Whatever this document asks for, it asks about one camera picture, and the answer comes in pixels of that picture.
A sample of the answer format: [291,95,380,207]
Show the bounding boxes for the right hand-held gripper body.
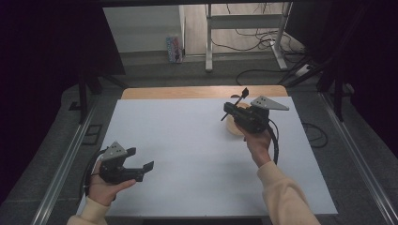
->
[232,96,291,134]

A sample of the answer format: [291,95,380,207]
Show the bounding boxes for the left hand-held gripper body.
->
[99,141,145,185]

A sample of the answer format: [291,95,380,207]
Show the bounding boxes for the cream ribbed cup orange dot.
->
[225,102,252,137]

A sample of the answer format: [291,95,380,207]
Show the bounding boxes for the black makeup brush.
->
[220,87,251,122]

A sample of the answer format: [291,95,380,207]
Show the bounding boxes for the person's left hand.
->
[87,160,138,207]

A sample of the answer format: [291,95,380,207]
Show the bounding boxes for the person's right hand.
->
[235,120,273,169]

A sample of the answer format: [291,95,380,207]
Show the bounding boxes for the white table sheet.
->
[75,96,339,218]

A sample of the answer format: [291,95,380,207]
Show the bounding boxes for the wooden table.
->
[120,84,289,100]

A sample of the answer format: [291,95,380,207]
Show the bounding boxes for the white power strip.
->
[295,63,313,78]

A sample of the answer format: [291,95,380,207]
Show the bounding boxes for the black metal stand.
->
[77,72,130,125]
[283,55,356,124]

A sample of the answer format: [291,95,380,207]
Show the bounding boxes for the colourful printed packet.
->
[165,34,185,65]

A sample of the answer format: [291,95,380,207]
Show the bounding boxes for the white cabinet panel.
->
[102,4,187,54]

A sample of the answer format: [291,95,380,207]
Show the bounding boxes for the black curtain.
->
[0,0,127,205]
[284,0,398,158]

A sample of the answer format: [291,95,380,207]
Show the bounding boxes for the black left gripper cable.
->
[81,148,110,199]

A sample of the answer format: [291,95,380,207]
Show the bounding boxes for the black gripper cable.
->
[265,117,281,166]
[81,148,110,199]

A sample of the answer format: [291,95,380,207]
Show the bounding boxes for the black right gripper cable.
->
[265,117,281,166]

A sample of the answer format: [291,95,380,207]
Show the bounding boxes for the black floor cable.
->
[235,64,303,87]

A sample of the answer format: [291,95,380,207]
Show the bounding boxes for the silver floor rail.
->
[318,91,398,225]
[30,101,99,225]

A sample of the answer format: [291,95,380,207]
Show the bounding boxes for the coiled black cable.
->
[300,121,329,149]

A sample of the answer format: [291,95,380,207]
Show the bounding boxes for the white metal desk frame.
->
[204,2,294,73]

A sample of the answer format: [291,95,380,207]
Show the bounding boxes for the tangled black cables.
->
[210,2,306,55]

